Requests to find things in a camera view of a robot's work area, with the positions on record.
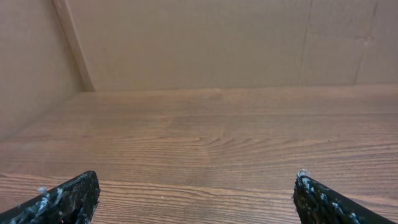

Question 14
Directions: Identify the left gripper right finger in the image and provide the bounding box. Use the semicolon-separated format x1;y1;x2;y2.
293;170;395;224

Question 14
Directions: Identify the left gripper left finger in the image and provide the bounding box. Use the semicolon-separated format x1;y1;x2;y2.
1;170;100;224

